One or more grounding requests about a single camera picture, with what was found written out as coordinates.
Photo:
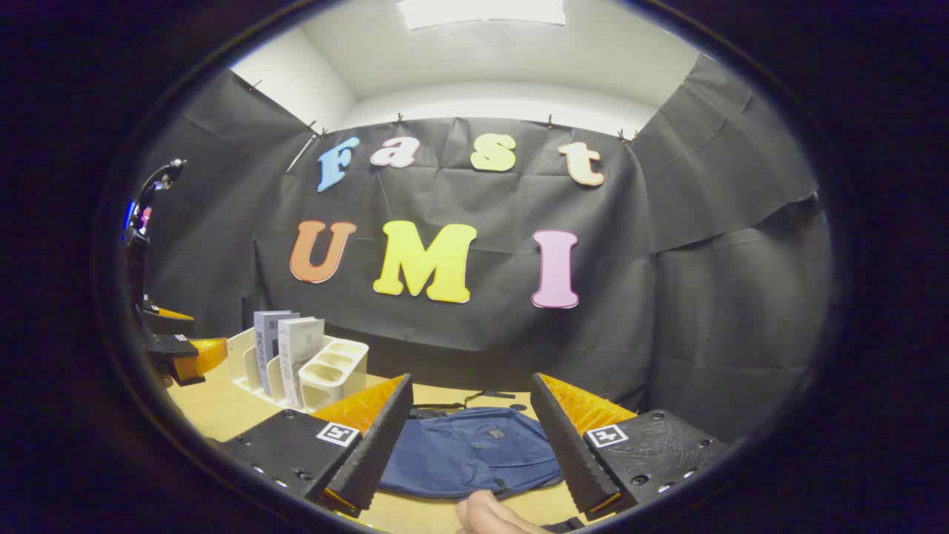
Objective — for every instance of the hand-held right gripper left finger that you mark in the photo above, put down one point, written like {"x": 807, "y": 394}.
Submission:
{"x": 385, "y": 437}

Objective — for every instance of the black backdrop cloth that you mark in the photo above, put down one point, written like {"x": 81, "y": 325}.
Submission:
{"x": 482, "y": 334}

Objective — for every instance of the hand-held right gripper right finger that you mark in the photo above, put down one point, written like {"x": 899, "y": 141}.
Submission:
{"x": 563, "y": 445}

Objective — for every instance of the white plastic bookshelf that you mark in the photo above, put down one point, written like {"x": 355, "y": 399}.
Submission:
{"x": 334, "y": 371}

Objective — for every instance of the grey book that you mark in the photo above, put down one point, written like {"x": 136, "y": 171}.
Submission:
{"x": 265, "y": 334}

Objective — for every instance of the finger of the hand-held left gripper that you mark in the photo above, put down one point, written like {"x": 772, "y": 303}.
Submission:
{"x": 178, "y": 348}
{"x": 167, "y": 324}

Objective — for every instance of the ceiling light panel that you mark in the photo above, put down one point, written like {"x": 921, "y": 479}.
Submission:
{"x": 482, "y": 11}

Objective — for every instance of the white book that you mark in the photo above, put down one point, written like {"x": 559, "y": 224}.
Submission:
{"x": 300, "y": 348}

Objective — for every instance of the blue schoolbag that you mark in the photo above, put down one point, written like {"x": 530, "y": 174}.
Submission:
{"x": 474, "y": 452}

